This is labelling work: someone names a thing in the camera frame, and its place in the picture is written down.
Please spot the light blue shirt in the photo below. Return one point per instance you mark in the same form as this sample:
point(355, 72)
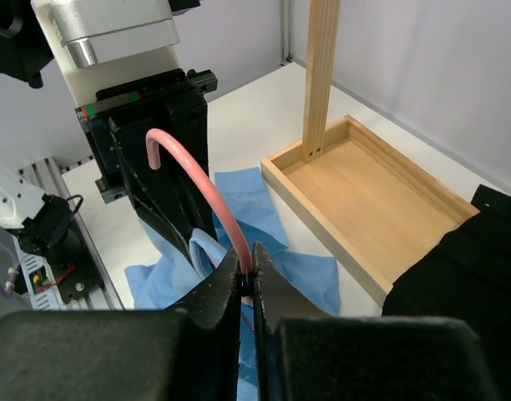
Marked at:
point(161, 284)

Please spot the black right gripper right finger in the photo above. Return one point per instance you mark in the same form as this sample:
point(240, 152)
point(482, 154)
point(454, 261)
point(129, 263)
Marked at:
point(303, 353)

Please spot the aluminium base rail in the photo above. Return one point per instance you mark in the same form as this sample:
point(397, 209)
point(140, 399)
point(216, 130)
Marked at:
point(59, 236)

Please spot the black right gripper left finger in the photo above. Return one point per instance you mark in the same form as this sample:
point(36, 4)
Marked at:
point(188, 351)

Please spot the wooden clothes rack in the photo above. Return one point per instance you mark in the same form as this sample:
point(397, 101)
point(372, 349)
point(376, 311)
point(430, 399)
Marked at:
point(376, 211)

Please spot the pink wire hanger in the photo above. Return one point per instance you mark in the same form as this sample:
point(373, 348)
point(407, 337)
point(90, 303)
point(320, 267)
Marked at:
point(156, 138)

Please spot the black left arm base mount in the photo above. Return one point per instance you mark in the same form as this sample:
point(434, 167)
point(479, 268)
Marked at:
point(78, 279)

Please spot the slotted grey cable duct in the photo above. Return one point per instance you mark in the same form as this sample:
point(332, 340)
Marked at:
point(37, 276)

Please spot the black shirt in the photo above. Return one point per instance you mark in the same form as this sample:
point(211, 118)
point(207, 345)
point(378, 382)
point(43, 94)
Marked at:
point(467, 276)

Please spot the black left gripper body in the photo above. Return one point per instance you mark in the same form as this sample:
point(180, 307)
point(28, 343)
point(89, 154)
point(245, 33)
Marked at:
point(135, 100)

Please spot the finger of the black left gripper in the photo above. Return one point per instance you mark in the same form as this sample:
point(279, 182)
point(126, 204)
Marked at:
point(187, 123)
point(151, 192)

